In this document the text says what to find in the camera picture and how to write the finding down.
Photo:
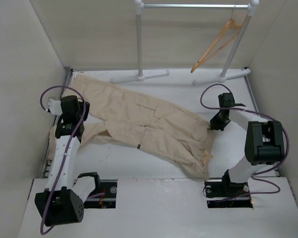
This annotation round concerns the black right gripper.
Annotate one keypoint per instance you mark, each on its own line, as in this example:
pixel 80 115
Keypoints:
pixel 215 125

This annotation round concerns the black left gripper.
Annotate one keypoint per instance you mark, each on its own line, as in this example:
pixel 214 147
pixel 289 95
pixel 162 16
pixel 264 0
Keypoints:
pixel 86 111

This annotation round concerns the beige trousers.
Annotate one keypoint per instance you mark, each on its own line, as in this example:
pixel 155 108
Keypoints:
pixel 150 124

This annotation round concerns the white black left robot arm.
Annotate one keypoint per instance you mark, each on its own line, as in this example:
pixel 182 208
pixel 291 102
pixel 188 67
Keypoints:
pixel 62 201

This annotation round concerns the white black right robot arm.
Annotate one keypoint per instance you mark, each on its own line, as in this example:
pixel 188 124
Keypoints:
pixel 264 145

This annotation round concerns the wooden clothes hanger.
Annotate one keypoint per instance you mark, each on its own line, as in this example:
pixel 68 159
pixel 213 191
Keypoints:
pixel 210 52

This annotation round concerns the white metal clothes rack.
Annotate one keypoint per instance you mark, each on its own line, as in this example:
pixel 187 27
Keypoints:
pixel 173 35

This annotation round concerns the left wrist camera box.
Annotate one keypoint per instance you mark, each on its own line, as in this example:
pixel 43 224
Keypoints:
pixel 68 105

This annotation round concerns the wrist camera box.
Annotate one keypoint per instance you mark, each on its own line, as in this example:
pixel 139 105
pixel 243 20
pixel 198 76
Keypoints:
pixel 227 102
pixel 68 105

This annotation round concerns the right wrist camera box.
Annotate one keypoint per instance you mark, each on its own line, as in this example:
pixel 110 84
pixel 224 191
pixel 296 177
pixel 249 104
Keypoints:
pixel 227 102

